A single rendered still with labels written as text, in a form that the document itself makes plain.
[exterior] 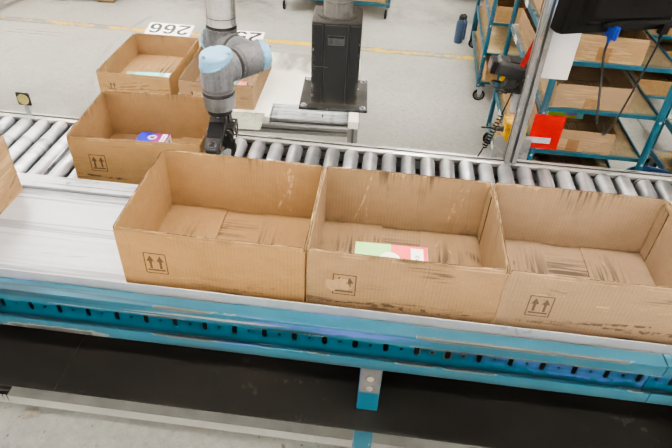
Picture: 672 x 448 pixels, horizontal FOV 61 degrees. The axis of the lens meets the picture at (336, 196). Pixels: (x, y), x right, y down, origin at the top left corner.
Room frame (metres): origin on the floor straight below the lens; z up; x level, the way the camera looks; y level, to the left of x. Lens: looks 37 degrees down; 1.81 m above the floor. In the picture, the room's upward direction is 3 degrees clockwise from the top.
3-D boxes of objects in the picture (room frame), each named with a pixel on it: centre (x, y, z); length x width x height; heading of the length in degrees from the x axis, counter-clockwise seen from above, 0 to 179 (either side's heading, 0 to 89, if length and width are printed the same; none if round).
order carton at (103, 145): (1.52, 0.59, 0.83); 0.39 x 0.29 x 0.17; 89
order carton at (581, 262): (0.91, -0.54, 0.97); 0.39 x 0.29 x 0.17; 85
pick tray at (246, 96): (2.08, 0.45, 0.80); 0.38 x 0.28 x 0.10; 177
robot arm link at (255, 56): (1.54, 0.28, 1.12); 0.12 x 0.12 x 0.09; 47
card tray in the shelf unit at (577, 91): (2.26, -1.00, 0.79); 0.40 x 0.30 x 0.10; 177
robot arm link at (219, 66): (1.45, 0.34, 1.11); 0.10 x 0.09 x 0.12; 137
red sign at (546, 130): (1.66, -0.66, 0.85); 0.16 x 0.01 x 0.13; 85
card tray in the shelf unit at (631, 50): (2.26, -1.00, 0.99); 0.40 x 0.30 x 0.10; 172
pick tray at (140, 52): (2.12, 0.77, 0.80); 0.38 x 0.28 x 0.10; 176
